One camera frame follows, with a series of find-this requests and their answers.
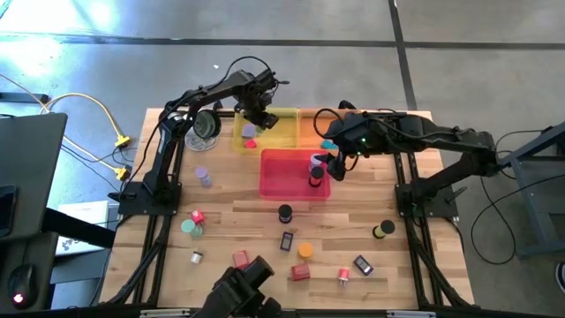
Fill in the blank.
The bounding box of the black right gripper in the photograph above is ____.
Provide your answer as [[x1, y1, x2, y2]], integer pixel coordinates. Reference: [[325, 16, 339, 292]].
[[318, 112, 376, 182]]

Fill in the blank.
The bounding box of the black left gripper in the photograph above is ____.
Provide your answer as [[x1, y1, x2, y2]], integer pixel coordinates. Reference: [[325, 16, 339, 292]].
[[235, 72, 280, 130]]

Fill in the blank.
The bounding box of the black cap hourglass red sand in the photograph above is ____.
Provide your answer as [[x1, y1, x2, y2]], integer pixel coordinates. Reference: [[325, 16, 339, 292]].
[[307, 166, 326, 189]]

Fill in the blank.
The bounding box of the black cap hourglass yellow sand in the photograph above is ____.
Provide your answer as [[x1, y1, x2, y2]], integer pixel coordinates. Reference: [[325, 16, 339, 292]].
[[372, 219, 396, 240]]

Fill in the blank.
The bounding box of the red wall charger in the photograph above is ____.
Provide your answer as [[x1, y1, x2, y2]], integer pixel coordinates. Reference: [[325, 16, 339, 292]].
[[290, 263, 312, 282], [231, 250, 251, 269]]

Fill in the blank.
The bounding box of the yellow translucent plastic bin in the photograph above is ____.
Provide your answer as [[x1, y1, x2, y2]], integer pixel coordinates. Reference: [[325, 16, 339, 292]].
[[232, 107, 300, 155]]

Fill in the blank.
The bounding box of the orange translucent plastic bin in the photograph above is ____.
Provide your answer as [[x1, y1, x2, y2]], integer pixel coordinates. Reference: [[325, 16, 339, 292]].
[[298, 109, 350, 151]]

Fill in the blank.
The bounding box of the red translucent plastic bin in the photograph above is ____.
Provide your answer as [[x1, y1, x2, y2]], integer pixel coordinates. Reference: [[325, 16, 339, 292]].
[[259, 148, 332, 202]]

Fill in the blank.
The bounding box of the grey metal stand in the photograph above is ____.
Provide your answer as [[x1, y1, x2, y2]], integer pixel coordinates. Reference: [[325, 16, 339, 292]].
[[487, 121, 565, 260]]

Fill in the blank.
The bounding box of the white paper box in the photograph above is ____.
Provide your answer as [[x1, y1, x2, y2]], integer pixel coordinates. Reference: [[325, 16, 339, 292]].
[[55, 201, 110, 257]]

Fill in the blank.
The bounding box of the dark grey desk top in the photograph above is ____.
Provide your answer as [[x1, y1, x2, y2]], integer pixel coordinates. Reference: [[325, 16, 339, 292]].
[[0, 112, 68, 242]]

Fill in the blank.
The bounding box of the black floor bar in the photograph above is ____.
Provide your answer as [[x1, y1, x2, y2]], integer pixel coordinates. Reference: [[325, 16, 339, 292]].
[[0, 91, 50, 104]]

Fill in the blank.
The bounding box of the person's shoe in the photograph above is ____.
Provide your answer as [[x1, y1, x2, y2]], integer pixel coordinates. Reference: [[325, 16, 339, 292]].
[[554, 261, 565, 295]]

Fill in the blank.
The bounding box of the black smartphone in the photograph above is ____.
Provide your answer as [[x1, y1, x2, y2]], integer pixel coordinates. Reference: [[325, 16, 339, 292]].
[[0, 184, 19, 239]]

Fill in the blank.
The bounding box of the black computer mouse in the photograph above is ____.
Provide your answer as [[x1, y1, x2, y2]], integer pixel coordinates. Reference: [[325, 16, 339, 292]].
[[7, 263, 39, 309]]

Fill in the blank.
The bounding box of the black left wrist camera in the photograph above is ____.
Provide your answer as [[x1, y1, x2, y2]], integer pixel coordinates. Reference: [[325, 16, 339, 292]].
[[260, 70, 290, 92]]

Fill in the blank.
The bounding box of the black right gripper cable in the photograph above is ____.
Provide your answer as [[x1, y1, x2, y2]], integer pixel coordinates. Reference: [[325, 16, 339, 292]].
[[313, 108, 354, 174]]

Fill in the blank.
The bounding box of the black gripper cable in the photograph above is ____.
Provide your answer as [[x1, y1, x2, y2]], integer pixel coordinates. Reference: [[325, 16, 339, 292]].
[[222, 56, 277, 89], [313, 108, 354, 174]]

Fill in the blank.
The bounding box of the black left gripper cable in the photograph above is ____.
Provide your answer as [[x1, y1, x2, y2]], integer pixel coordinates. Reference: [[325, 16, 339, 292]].
[[222, 56, 277, 89]]

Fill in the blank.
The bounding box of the black metal table frame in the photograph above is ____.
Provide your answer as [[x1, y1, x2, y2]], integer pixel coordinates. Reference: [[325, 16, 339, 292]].
[[99, 108, 476, 310]]

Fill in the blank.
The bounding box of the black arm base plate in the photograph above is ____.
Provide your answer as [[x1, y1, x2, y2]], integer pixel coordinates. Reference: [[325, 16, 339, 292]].
[[394, 183, 461, 220], [117, 180, 183, 217]]

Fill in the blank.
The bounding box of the yellow cable with plug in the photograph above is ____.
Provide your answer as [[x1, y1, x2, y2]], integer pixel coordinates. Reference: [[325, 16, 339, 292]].
[[41, 92, 132, 149], [0, 72, 132, 181]]

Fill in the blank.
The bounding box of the silver metal bracket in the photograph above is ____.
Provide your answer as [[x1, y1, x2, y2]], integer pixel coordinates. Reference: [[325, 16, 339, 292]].
[[387, 310, 437, 318], [139, 308, 191, 318]]

